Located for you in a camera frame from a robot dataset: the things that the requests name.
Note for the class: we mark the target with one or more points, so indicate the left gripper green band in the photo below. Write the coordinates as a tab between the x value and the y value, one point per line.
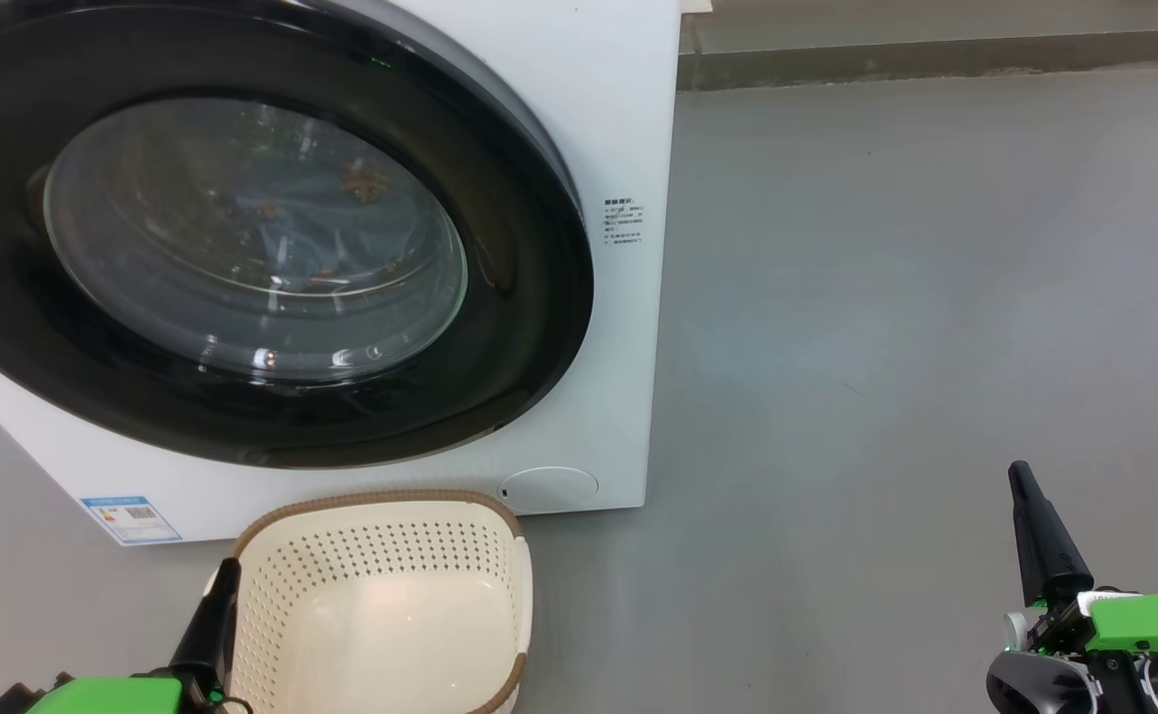
108	696

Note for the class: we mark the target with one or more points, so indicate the blue energy label sticker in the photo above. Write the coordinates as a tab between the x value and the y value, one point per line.
131	520

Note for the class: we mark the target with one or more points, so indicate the white front-load washing machine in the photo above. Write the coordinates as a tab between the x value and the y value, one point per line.
629	119

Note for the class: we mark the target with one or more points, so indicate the cream perforated laundry basket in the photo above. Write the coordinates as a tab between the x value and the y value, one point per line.
381	615

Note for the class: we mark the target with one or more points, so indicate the blue cartoon print garment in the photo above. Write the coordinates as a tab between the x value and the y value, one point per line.
341	228

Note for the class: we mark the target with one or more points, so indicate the round white filter cover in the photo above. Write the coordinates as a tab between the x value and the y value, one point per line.
549	490

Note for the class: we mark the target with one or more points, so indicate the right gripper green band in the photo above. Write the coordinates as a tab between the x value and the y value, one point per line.
1154	630

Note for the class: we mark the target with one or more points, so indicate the round black glass washer door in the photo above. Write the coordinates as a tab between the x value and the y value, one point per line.
520	327

